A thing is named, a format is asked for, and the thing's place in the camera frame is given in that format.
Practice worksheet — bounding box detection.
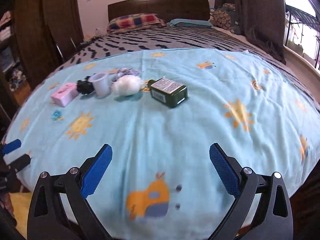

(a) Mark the pink tissue box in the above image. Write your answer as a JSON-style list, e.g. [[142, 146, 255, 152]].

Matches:
[[51, 82, 79, 107]]

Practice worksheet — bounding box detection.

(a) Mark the white yarn ball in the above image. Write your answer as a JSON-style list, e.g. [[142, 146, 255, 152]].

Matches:
[[111, 75, 144, 96]]

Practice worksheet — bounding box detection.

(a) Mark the person's left hand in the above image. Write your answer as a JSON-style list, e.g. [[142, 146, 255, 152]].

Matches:
[[0, 193, 14, 214]]

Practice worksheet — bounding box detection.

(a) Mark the black hair scrunchie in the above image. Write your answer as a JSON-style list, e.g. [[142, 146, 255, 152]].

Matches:
[[76, 76, 94, 95]]

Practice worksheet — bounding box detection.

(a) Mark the white plastic cup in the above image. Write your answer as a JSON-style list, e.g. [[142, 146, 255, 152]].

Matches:
[[88, 72, 111, 98]]

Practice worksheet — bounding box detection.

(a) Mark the dark wooden wardrobe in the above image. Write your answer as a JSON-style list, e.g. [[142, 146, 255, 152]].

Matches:
[[0, 0, 85, 120]]

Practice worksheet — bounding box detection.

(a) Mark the lavender fabric scrunchie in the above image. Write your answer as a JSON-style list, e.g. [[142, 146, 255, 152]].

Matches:
[[110, 68, 141, 82]]

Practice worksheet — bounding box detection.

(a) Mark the light blue cartoon blanket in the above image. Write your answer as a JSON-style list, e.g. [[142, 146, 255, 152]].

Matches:
[[4, 49, 319, 239]]

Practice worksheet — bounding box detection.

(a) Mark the dark green glass bottle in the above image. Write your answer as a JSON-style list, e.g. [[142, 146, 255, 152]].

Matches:
[[148, 77, 188, 108]]

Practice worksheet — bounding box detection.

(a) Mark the red blue plaid pillow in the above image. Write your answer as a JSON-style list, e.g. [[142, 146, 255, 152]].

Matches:
[[106, 13, 166, 34]]

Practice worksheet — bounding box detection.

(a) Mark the black zigzag patterned bedspread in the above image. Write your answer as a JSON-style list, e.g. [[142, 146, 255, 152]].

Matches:
[[53, 26, 319, 109]]

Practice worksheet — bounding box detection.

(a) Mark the brown patterned cushion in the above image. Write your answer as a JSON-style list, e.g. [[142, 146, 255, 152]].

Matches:
[[209, 3, 238, 34]]

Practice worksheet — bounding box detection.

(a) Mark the black metal drying rack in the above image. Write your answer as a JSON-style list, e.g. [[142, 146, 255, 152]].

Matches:
[[284, 5, 319, 70]]

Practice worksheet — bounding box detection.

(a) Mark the teal flat pillow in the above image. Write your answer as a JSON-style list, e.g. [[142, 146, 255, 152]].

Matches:
[[167, 18, 213, 28]]

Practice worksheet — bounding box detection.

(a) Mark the dark brown curtain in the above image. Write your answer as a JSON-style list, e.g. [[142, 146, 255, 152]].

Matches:
[[214, 0, 286, 64]]

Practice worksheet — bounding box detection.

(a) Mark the dark wooden headboard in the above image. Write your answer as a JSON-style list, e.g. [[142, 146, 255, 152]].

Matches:
[[108, 0, 210, 22]]

